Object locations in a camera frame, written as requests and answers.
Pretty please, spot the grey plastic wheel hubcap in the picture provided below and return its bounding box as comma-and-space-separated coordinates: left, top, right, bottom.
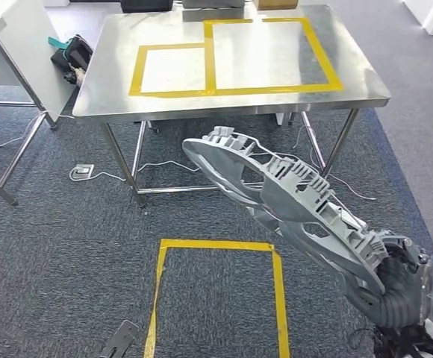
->
181, 125, 389, 298

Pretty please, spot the brown cardboard box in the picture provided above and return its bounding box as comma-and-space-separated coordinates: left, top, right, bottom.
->
254, 0, 299, 12

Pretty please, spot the black bag with teal strap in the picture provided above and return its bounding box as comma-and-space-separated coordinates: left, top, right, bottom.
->
48, 34, 95, 87

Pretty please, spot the yellow floor tape square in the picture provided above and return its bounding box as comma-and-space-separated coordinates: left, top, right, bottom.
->
143, 238, 291, 358

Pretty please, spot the white floor socket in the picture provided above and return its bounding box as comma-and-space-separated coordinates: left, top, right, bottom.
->
70, 163, 95, 182

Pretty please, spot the small yellow tape frame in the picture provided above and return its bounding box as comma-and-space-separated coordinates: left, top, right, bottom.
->
129, 43, 216, 98

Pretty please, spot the white side table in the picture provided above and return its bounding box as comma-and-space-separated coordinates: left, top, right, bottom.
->
0, 0, 76, 207

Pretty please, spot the stainless steel workbench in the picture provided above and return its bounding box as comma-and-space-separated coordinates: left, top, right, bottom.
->
72, 4, 392, 209

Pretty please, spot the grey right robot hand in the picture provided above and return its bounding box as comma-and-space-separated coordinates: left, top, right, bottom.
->
338, 232, 433, 326

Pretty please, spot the dark left robot hand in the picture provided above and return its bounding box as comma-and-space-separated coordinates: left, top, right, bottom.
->
99, 319, 140, 358

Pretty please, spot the large yellow tape frame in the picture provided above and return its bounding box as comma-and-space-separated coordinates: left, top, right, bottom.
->
203, 17, 345, 95

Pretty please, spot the black soft case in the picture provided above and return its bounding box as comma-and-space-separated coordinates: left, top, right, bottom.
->
120, 0, 175, 14

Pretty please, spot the grey laptop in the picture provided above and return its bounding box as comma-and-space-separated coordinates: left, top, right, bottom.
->
181, 0, 246, 10

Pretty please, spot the white floor cable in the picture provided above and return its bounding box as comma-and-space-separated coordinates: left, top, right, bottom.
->
69, 160, 203, 183
0, 112, 76, 153
292, 123, 376, 201

